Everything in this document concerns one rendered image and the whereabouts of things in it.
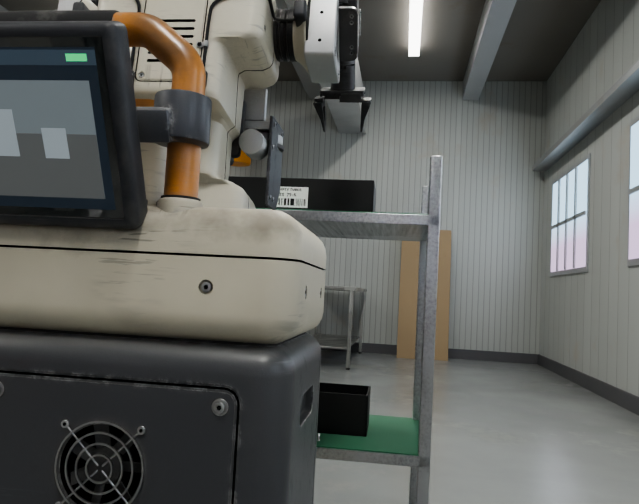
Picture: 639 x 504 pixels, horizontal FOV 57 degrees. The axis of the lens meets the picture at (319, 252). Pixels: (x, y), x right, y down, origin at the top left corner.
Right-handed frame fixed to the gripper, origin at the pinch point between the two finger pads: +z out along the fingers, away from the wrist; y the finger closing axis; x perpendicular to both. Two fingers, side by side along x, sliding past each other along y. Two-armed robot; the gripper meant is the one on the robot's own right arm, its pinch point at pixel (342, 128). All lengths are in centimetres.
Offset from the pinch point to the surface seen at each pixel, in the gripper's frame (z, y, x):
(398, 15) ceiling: -14, -9, -498
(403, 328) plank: 336, -28, -485
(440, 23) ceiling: -6, -52, -514
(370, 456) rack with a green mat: 76, -9, 25
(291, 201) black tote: 25.0, 16.7, -19.0
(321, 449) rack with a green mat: 76, 3, 25
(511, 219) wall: 226, -158, -577
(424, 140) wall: 138, -47, -624
